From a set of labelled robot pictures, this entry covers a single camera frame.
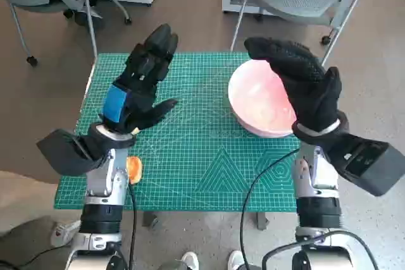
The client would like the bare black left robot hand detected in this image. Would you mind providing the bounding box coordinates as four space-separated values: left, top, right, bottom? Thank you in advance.
100 23 179 134

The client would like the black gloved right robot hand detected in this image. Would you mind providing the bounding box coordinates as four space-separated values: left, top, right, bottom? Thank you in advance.
244 36 343 132

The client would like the pink bowl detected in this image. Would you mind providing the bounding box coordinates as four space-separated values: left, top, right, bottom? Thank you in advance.
227 59 298 139

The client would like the orange sliced toy bread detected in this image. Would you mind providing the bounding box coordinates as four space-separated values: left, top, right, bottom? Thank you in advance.
126 155 144 185

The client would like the green cutting mat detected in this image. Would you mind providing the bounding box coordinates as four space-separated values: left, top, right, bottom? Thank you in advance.
54 52 301 211

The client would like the white shoe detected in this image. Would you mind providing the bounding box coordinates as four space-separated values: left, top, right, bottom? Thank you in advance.
182 250 199 270
228 250 246 270

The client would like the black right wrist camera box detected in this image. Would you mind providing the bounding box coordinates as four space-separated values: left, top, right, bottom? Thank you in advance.
322 133 405 197

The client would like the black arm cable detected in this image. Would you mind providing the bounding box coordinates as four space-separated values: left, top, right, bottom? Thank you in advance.
261 230 380 270
239 148 300 270
126 183 139 270

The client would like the black table bracket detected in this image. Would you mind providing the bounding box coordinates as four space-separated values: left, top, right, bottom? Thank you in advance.
142 211 159 229
256 212 269 231

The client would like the black floor cable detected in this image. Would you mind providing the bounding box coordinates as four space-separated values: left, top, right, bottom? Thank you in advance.
4 247 66 267

